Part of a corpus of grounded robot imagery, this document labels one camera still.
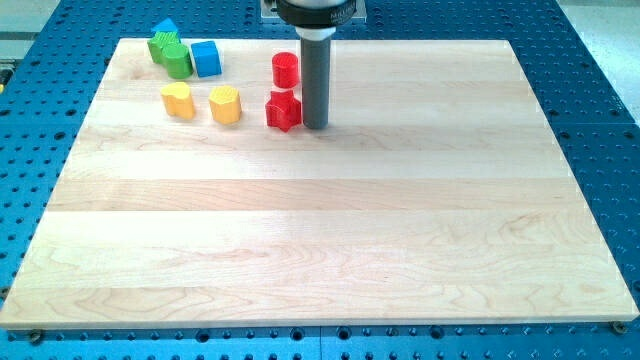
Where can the red cylinder block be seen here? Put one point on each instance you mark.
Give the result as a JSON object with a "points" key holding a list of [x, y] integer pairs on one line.
{"points": [[285, 70]]}

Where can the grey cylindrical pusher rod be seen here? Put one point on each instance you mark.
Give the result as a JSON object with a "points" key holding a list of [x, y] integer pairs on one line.
{"points": [[315, 80]]}

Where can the red star block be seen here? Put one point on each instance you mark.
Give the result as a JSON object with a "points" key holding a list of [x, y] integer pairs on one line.
{"points": [[283, 110]]}

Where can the wooden board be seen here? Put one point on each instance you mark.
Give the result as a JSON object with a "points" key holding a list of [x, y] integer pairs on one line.
{"points": [[438, 194]]}

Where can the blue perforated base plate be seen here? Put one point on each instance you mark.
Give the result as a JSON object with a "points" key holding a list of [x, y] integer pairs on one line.
{"points": [[70, 48]]}

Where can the green cylinder block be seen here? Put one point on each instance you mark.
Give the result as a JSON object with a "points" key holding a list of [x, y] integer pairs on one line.
{"points": [[177, 60]]}

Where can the green star block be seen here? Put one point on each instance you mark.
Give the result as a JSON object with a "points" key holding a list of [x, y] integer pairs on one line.
{"points": [[158, 42]]}

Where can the blue triangle block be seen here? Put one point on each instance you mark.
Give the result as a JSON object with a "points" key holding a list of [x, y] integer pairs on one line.
{"points": [[166, 25]]}

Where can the blue cube block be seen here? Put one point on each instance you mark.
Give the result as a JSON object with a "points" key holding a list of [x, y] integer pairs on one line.
{"points": [[207, 59]]}

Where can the yellow heart block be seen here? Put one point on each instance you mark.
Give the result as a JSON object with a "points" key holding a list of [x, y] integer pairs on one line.
{"points": [[177, 100]]}

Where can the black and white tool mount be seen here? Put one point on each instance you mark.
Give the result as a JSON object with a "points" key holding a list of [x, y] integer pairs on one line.
{"points": [[314, 19]]}

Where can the yellow hexagon block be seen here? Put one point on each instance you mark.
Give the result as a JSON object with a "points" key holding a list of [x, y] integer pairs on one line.
{"points": [[225, 104]]}

